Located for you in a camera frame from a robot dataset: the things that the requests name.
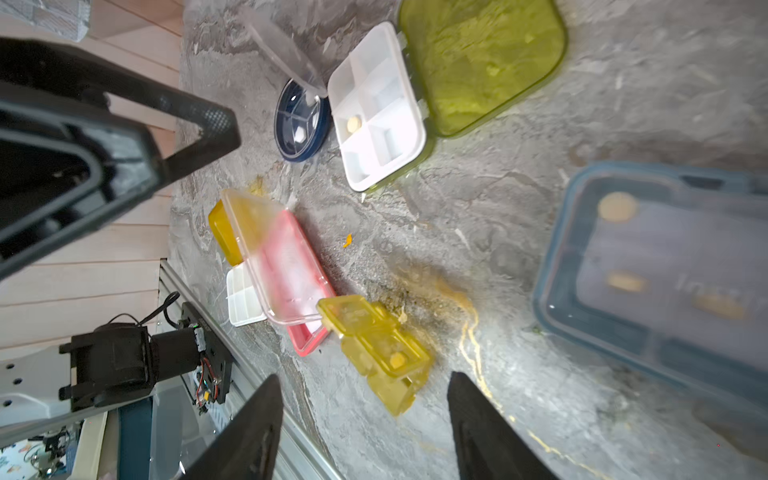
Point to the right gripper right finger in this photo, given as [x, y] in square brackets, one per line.
[487, 447]

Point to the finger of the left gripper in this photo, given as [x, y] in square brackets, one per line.
[67, 80]

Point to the round dark blue pillbox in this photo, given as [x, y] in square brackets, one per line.
[303, 113]

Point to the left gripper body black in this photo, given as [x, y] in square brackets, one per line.
[67, 169]

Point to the green lid white pillbox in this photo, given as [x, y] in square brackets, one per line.
[442, 69]

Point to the small yellow transparent pillbox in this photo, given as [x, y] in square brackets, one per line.
[395, 364]

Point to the blue pillbox clear lid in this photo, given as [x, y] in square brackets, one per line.
[664, 268]

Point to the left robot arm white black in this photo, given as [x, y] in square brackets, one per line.
[116, 363]

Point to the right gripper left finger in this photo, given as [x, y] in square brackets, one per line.
[247, 448]

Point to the yellow lid white pillbox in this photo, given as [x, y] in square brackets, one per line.
[244, 307]

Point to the pink pillbox clear lid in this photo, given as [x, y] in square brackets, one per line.
[284, 270]

